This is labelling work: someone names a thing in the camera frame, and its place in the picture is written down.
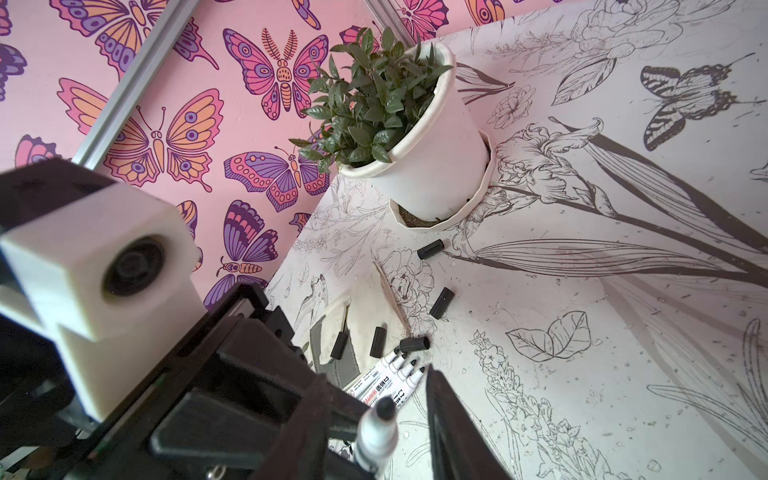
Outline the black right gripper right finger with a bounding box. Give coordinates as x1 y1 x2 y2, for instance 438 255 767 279
425 368 510 479

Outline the black pen cap on glove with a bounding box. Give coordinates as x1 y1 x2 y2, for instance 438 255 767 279
330 330 349 360
369 326 387 359

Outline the white plant pot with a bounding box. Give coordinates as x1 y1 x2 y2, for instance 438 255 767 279
338 69 488 221

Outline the black pen cap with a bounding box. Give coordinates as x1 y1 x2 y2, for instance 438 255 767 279
429 287 455 320
369 326 387 359
330 330 349 360
417 239 445 260
398 336 431 353

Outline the white pot saucer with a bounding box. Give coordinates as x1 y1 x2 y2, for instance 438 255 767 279
389 131 497 232

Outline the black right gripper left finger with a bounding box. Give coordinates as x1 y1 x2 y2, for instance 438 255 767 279
254 374 332 479

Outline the green potted plant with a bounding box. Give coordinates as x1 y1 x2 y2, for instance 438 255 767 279
290 27 452 172

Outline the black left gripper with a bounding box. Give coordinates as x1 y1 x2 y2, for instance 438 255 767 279
0 281 370 480

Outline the white marker pen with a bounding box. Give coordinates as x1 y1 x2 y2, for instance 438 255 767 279
359 356 417 406
378 367 426 410
353 396 399 474
346 347 399 398

